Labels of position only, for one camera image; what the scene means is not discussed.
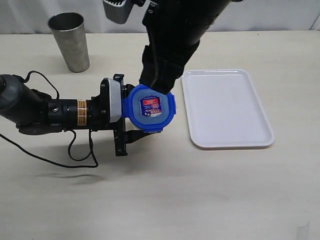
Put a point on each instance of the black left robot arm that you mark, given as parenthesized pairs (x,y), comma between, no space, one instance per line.
(37,113)

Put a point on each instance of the blue plastic lid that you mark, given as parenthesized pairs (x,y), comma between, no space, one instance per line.
(149,110)

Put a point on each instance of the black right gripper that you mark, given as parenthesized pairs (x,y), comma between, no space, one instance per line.
(160,69)

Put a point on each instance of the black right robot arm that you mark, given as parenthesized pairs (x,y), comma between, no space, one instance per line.
(174,29)

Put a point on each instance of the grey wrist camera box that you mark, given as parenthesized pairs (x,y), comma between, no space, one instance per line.
(114,99)
(117,11)

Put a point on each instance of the white rectangular plastic tray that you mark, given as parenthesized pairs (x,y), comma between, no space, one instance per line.
(224,110)

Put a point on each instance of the stainless steel cup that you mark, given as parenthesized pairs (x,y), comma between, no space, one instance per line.
(69,33)

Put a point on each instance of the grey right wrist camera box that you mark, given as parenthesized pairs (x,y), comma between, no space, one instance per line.
(117,11)

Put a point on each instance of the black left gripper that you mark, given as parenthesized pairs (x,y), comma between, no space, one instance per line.
(107,110)

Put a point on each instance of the clear tall plastic container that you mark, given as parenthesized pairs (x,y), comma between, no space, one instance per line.
(130,126)

